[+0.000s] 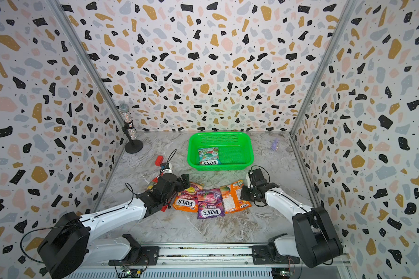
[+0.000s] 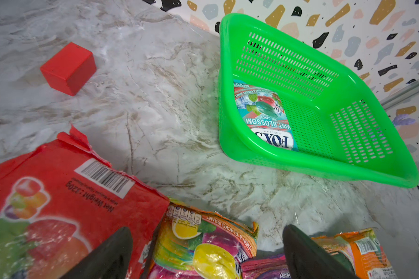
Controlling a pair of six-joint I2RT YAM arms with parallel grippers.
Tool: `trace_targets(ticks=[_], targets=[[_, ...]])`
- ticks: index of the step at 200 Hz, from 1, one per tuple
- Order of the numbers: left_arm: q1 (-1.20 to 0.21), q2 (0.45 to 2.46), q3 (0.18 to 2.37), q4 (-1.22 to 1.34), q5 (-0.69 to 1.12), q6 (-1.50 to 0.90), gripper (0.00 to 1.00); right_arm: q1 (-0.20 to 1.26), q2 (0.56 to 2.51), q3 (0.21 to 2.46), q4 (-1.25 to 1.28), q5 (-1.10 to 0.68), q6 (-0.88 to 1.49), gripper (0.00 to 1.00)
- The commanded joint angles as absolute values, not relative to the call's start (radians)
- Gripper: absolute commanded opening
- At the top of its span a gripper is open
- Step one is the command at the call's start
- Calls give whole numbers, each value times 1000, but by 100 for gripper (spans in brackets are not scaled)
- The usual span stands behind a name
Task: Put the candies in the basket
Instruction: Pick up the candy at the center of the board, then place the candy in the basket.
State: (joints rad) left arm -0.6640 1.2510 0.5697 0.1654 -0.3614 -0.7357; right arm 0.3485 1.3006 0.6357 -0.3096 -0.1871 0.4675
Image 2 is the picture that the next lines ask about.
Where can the orange Fox's fruits candy bag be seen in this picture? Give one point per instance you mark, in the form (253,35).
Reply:
(196,244)

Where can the red cube block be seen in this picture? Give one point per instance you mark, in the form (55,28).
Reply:
(70,69)

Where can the orange candy bag back side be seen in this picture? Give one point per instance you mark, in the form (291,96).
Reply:
(360,252)

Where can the purple Fox's berries candy bag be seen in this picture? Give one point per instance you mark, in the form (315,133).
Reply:
(274,267)

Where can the red fruit candy bag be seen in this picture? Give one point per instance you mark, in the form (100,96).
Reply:
(61,201)

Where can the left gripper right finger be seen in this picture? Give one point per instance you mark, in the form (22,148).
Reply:
(307,260)

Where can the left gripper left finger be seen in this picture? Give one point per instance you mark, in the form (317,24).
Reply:
(109,261)

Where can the teal Fox's mint candy bag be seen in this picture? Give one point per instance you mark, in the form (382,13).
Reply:
(262,111)

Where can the green plastic basket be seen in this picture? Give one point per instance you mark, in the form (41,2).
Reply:
(341,130)

